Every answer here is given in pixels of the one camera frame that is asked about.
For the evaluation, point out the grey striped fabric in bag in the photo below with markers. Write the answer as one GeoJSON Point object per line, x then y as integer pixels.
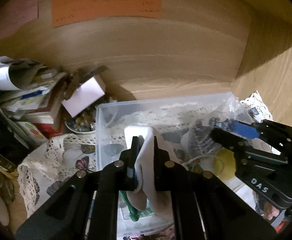
{"type": "Point", "coordinates": [199, 140]}

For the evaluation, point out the yellow round soft ball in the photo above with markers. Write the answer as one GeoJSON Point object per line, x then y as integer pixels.
{"type": "Point", "coordinates": [224, 165]}

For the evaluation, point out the rolled white paper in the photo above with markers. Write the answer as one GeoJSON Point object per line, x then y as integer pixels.
{"type": "Point", "coordinates": [17, 74]}

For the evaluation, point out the bowl of shiny beads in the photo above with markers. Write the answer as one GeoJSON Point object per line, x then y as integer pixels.
{"type": "Point", "coordinates": [84, 122]}

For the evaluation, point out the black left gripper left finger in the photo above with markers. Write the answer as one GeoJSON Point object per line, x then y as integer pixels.
{"type": "Point", "coordinates": [86, 206]}

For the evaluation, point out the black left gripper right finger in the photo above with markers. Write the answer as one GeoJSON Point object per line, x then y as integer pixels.
{"type": "Point", "coordinates": [203, 206]}

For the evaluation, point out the butterfly print lace tablecloth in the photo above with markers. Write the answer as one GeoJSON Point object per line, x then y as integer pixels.
{"type": "Point", "coordinates": [48, 167]}

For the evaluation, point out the stack of papers and books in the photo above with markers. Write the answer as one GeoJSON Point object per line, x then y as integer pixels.
{"type": "Point", "coordinates": [39, 102]}

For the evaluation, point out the white foam sponge block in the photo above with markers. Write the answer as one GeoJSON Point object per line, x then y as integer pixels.
{"type": "Point", "coordinates": [141, 132]}

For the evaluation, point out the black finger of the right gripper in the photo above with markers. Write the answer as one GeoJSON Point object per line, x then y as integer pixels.
{"type": "Point", "coordinates": [243, 150]}

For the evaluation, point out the green knitted cloth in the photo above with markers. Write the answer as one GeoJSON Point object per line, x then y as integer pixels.
{"type": "Point", "coordinates": [134, 213]}

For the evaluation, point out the small white cardboard box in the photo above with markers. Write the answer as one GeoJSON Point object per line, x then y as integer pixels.
{"type": "Point", "coordinates": [87, 93]}

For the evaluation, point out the orange sticky paper note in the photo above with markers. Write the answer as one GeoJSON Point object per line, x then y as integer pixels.
{"type": "Point", "coordinates": [64, 12]}

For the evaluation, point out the pink sticky paper note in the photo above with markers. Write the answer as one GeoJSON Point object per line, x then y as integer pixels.
{"type": "Point", "coordinates": [15, 14]}

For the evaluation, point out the clear plastic storage box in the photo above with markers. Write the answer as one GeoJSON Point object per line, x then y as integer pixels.
{"type": "Point", "coordinates": [172, 118]}

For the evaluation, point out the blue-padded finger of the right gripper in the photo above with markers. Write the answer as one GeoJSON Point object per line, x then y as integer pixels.
{"type": "Point", "coordinates": [277, 135]}

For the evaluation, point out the person's hand on gripper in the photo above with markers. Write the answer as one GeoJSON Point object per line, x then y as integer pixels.
{"type": "Point", "coordinates": [269, 211]}

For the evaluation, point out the white soft cloth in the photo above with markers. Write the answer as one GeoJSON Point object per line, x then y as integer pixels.
{"type": "Point", "coordinates": [159, 202]}

